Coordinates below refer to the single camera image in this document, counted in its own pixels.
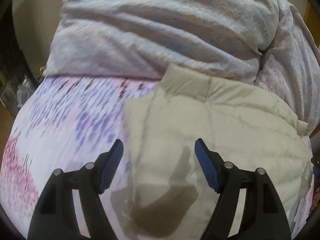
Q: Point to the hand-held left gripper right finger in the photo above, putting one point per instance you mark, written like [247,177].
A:
[206,166]

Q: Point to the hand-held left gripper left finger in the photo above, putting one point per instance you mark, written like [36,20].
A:
[111,166]

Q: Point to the cream puffer jacket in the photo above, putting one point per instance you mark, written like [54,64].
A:
[237,130]

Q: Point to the pink blossom printed bed sheet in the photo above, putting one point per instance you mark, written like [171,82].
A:
[62,130]

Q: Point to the cluttered wooden cabinet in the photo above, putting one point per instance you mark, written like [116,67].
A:
[22,90]

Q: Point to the pale floral duvet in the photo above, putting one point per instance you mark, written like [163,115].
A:
[150,30]

